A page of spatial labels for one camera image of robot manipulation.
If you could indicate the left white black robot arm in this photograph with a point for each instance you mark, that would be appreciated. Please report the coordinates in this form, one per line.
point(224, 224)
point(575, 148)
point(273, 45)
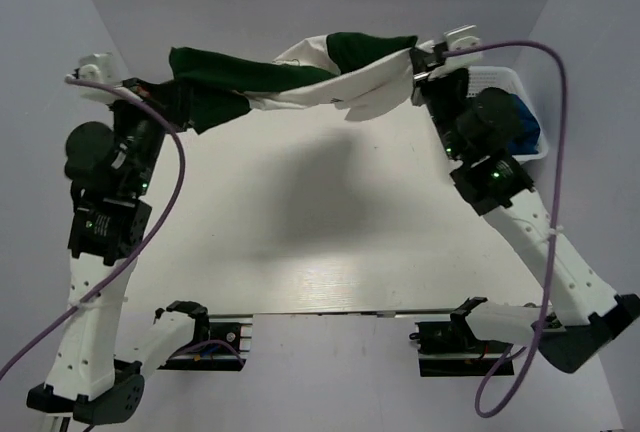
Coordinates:
point(110, 169)

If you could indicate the white plastic basket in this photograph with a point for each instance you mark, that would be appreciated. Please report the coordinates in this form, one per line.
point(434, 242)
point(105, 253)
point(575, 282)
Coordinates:
point(506, 79)

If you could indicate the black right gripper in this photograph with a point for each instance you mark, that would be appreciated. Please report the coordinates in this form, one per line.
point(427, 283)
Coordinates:
point(425, 62)

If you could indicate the blue t-shirt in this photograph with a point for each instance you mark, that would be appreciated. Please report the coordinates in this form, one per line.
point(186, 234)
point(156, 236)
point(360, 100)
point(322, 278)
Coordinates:
point(526, 143)

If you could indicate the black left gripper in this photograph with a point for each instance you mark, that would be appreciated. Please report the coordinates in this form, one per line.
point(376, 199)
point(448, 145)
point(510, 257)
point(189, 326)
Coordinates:
point(142, 90)

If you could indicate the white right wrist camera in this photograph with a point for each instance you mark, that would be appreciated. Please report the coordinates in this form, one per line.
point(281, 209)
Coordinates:
point(463, 43)

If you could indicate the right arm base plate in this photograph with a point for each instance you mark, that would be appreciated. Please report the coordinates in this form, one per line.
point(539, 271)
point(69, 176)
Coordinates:
point(444, 352)

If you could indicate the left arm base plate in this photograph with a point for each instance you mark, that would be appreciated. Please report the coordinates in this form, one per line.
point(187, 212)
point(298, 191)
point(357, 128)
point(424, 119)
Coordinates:
point(225, 348)

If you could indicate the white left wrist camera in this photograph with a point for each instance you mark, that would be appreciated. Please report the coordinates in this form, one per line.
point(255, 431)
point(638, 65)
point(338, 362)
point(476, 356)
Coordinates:
point(100, 68)

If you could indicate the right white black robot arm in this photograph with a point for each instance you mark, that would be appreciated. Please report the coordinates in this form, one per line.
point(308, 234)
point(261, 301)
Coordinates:
point(583, 313)

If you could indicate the white green raglan t-shirt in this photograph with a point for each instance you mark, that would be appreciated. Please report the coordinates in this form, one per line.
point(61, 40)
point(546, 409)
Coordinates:
point(348, 70)

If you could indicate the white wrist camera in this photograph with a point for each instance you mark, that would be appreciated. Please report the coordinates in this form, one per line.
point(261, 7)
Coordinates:
point(100, 68)
point(463, 43)

